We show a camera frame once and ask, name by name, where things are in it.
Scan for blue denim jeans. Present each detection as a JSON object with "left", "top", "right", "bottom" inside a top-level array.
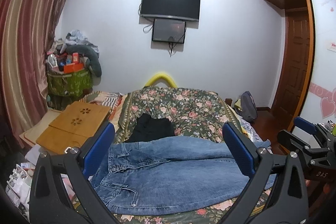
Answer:
[{"left": 89, "top": 135, "right": 277, "bottom": 217}]

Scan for white wardrobe sliding door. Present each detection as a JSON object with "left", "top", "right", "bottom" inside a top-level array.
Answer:
[{"left": 299, "top": 0, "right": 335, "bottom": 123}]

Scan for brown wooden door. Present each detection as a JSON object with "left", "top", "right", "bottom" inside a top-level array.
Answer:
[{"left": 271, "top": 10, "right": 310, "bottom": 129}]

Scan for grey blue backpack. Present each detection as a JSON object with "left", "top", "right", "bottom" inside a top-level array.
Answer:
[{"left": 234, "top": 91, "right": 258, "bottom": 123}]

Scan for wooden lap desk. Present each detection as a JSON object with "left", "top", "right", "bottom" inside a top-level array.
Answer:
[{"left": 37, "top": 101, "right": 110, "bottom": 155}]

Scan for floral green bedspread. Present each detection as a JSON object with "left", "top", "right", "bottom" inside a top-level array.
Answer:
[{"left": 110, "top": 86, "right": 247, "bottom": 223}]

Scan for black folded garment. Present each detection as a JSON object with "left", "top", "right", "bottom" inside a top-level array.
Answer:
[{"left": 125, "top": 114, "right": 175, "bottom": 143}]

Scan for green storage basket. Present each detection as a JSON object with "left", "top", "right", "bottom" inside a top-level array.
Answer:
[{"left": 47, "top": 69, "right": 93, "bottom": 97}]

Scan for orange box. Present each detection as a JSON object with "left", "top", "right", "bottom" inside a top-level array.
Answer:
[{"left": 63, "top": 63, "right": 84, "bottom": 74}]

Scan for yellow curved headboard pad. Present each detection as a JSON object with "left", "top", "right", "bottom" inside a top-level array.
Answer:
[{"left": 144, "top": 72, "right": 178, "bottom": 88}]

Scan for striped red curtain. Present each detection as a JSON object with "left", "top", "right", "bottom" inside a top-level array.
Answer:
[{"left": 1, "top": 0, "right": 66, "bottom": 144}]

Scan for small wall monitor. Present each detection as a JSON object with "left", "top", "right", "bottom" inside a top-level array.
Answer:
[{"left": 151, "top": 18, "right": 187, "bottom": 44}]

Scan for large wall television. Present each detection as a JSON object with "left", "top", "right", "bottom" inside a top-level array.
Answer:
[{"left": 139, "top": 0, "right": 201, "bottom": 21}]

